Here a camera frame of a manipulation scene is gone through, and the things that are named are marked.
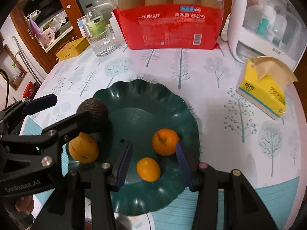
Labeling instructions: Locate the yellow tissue pack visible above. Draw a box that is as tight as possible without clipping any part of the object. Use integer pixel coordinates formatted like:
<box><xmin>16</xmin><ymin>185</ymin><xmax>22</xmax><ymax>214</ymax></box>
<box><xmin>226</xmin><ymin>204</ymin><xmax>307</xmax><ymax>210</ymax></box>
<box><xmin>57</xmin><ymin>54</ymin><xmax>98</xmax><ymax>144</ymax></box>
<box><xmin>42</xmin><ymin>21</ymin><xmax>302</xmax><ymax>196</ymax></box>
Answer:
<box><xmin>236</xmin><ymin>56</ymin><xmax>298</xmax><ymax>119</ymax></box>

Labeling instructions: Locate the clear green-label bottle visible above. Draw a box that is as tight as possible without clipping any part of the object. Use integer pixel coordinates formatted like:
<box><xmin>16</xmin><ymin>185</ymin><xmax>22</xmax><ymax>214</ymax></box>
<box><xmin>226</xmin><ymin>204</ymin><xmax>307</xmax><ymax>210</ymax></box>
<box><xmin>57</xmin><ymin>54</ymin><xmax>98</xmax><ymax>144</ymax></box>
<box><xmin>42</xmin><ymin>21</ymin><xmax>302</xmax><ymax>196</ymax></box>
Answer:
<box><xmin>85</xmin><ymin>3</ymin><xmax>106</xmax><ymax>37</ymax></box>

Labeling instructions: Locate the white cosmetics storage box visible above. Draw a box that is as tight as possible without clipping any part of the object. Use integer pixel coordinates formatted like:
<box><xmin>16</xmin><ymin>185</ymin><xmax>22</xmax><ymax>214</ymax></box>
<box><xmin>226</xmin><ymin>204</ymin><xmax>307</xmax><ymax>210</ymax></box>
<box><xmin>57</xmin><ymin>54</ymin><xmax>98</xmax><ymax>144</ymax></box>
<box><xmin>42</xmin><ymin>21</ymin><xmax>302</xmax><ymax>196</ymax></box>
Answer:
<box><xmin>225</xmin><ymin>0</ymin><xmax>306</xmax><ymax>71</ymax></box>

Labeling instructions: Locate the patterned tablecloth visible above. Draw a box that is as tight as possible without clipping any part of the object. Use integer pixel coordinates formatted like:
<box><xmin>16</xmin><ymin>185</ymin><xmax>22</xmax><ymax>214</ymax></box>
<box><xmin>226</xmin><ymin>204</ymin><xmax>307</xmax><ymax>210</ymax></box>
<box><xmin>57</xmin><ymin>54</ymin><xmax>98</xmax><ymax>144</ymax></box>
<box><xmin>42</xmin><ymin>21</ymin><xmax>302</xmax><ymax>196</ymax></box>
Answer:
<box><xmin>21</xmin><ymin>42</ymin><xmax>306</xmax><ymax>229</ymax></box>

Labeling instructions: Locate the small orange kumquat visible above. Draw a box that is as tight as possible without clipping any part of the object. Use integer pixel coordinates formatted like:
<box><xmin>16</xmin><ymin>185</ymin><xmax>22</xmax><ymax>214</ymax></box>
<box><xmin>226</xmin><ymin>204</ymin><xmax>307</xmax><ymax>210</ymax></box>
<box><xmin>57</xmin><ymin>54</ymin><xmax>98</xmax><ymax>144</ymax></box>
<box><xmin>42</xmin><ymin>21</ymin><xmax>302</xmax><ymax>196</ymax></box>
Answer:
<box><xmin>136</xmin><ymin>157</ymin><xmax>161</xmax><ymax>182</ymax></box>

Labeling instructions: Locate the clear drinking glass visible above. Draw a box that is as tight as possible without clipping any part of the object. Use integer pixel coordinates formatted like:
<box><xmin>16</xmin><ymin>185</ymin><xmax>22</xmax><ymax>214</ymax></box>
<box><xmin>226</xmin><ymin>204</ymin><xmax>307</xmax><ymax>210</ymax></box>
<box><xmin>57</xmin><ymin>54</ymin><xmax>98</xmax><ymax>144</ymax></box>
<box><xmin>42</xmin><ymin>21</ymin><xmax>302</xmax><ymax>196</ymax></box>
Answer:
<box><xmin>87</xmin><ymin>29</ymin><xmax>116</xmax><ymax>57</ymax></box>

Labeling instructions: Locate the dark avocado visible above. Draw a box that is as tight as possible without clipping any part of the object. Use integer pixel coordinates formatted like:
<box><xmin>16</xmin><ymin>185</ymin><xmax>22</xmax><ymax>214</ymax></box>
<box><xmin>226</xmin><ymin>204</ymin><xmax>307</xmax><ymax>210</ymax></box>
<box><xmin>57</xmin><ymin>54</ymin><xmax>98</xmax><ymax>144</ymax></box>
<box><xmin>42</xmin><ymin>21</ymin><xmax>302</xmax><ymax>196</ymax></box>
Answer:
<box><xmin>77</xmin><ymin>98</ymin><xmax>112</xmax><ymax>133</ymax></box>

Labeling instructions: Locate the wooden kitchen cabinet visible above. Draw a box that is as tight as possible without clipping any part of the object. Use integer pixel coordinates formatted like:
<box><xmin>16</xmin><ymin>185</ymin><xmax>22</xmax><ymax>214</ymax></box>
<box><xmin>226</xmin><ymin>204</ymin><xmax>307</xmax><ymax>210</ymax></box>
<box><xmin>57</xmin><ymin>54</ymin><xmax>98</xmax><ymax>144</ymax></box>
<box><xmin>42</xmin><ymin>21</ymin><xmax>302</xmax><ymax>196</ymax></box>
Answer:
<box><xmin>10</xmin><ymin>0</ymin><xmax>84</xmax><ymax>73</ymax></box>

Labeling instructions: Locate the yellowish orange fruit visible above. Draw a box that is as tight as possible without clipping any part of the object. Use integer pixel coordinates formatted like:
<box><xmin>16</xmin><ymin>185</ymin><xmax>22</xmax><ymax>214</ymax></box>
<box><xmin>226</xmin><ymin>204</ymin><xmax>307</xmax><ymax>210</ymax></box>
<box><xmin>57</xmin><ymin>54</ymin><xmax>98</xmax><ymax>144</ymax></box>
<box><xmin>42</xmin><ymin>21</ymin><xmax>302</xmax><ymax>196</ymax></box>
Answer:
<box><xmin>68</xmin><ymin>132</ymin><xmax>99</xmax><ymax>163</ymax></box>

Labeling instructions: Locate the person's left hand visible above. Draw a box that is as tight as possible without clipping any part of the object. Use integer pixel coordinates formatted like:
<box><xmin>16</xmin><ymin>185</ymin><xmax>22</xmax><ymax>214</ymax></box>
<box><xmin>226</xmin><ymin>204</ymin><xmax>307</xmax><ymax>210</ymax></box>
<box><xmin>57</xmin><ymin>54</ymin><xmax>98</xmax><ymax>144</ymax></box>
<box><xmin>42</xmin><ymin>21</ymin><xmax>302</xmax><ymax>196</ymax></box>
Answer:
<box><xmin>1</xmin><ymin>195</ymin><xmax>34</xmax><ymax>229</ymax></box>

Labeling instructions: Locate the yellow flat box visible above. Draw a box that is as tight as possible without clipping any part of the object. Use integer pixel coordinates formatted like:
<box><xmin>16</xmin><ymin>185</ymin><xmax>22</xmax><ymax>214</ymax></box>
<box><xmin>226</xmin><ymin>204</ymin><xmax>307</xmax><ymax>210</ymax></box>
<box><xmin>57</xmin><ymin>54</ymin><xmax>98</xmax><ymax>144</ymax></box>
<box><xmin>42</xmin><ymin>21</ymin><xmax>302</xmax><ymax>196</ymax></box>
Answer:
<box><xmin>56</xmin><ymin>37</ymin><xmax>89</xmax><ymax>61</ymax></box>

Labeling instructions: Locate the large orange with stem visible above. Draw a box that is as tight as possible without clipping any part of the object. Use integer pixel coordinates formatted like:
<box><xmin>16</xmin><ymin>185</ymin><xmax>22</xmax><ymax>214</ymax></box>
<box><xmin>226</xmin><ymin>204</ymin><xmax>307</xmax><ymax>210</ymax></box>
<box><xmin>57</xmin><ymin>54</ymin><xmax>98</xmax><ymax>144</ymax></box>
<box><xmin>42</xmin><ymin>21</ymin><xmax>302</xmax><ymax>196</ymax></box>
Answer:
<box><xmin>152</xmin><ymin>128</ymin><xmax>179</xmax><ymax>156</ymax></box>

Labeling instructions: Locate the dark green wavy plate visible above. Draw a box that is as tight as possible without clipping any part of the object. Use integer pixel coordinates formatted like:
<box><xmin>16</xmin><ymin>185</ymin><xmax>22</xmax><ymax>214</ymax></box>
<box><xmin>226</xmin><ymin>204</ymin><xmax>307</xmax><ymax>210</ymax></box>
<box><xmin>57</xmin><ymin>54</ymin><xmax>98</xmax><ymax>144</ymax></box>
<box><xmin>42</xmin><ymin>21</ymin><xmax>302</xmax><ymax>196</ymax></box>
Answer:
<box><xmin>65</xmin><ymin>79</ymin><xmax>201</xmax><ymax>217</ymax></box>

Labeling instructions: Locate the round white placemat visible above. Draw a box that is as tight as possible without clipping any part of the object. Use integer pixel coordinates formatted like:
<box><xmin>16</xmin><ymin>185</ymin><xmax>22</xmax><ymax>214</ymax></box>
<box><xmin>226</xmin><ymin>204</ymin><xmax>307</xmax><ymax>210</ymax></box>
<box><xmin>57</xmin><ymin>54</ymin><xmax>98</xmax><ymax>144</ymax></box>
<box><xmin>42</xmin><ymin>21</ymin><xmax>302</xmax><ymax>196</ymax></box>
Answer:
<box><xmin>85</xmin><ymin>198</ymin><xmax>155</xmax><ymax>230</ymax></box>

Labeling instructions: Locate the red paper cup package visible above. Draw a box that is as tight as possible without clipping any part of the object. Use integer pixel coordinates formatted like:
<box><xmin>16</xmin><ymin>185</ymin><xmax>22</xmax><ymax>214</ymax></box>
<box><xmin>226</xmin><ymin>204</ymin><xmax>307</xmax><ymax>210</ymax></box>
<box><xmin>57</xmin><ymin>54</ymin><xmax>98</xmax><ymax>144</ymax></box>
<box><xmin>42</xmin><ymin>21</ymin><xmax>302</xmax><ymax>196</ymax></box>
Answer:
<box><xmin>110</xmin><ymin>0</ymin><xmax>225</xmax><ymax>50</ymax></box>

